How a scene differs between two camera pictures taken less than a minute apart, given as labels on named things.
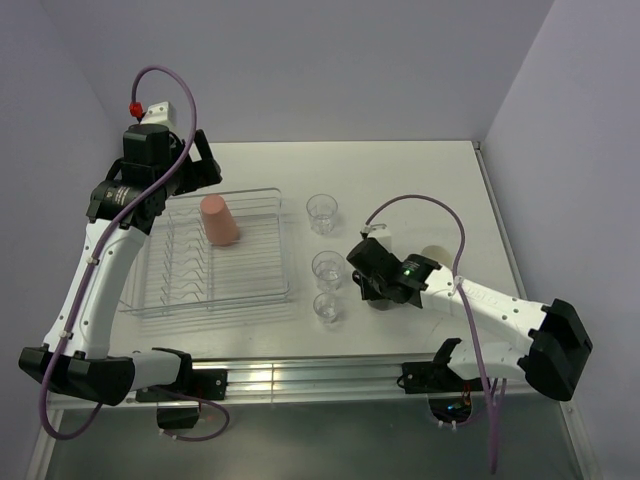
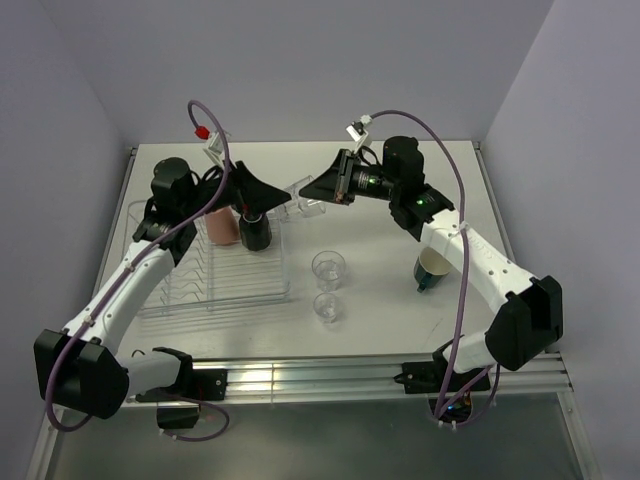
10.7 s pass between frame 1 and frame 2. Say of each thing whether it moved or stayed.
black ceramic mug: moved
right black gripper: moved
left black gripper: moved
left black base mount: stayed
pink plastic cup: stayed
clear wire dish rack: stayed
